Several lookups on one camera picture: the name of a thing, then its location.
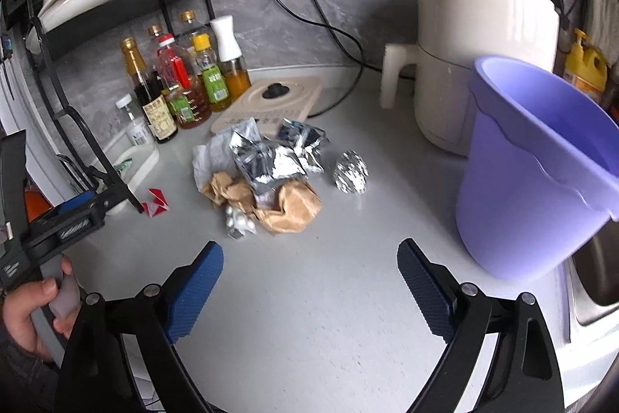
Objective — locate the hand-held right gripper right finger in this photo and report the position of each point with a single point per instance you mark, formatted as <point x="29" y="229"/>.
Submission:
<point x="425" y="292"/>

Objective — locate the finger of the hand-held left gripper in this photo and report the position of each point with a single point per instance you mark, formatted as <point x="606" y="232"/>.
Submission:
<point x="72" y="203"/>
<point x="80" y="225"/>

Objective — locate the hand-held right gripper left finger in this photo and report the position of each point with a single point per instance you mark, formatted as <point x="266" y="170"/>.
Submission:
<point x="193" y="292"/>

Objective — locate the brown paper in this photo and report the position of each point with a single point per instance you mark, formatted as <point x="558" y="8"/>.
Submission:
<point x="290" y="207"/>

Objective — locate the purple plastic bucket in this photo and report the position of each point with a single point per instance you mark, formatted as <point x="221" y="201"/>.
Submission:
<point x="522" y="200"/>

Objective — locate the white plastic bag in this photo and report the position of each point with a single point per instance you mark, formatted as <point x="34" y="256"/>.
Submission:
<point x="213" y="156"/>

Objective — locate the large silver foil wrapper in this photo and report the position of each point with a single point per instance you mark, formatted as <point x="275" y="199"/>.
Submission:
<point x="266" y="166"/>

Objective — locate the person's left forearm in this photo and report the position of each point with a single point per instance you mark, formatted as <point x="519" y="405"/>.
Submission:
<point x="22" y="374"/>

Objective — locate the person's left hand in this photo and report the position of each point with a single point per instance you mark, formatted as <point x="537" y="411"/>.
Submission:
<point x="24" y="321"/>

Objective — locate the orange object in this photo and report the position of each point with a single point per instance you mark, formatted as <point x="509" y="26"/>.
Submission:
<point x="36" y="205"/>

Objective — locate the green and white packet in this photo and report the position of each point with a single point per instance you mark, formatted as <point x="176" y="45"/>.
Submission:
<point x="123" y="165"/>

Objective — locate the red and white wrapper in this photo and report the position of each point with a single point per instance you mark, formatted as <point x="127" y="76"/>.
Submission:
<point x="155" y="202"/>

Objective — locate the silver blister pack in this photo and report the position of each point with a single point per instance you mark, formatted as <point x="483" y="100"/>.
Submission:
<point x="239" y="222"/>

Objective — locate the white plastic tray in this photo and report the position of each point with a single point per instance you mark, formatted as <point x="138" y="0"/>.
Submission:
<point x="145" y="159"/>

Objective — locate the small clear white cap bottle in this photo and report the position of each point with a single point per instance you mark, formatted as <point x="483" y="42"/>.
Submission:
<point x="138" y="130"/>

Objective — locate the dark soy sauce bottle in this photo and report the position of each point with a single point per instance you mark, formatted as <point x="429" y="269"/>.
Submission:
<point x="154" y="113"/>

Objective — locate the crumpled foil ball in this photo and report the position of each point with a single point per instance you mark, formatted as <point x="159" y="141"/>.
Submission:
<point x="351" y="172"/>

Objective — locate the black kitchen rack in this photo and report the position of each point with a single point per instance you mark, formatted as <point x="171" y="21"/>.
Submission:
<point x="53" y="40"/>

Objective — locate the red cap oil bottle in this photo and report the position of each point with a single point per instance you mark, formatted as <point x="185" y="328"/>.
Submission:
<point x="176" y="72"/>

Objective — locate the stainless steel sink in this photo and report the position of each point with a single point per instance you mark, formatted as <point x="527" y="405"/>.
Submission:
<point x="596" y="297"/>

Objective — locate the gold cap bottle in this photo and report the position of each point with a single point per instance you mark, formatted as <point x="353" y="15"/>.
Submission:
<point x="189" y="23"/>
<point x="154" y="31"/>

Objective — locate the cream plate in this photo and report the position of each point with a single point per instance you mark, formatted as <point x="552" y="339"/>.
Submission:
<point x="80" y="1"/>

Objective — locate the beige board with black knob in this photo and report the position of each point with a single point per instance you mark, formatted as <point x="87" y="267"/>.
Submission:
<point x="300" y="96"/>

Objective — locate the white top oil sprayer bottle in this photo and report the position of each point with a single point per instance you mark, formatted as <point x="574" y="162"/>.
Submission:
<point x="227" y="40"/>

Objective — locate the white electric kettle appliance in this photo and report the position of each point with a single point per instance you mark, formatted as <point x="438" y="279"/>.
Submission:
<point x="464" y="31"/>

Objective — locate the yellow dish soap bottle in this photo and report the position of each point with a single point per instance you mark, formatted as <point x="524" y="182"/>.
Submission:
<point x="586" y="72"/>

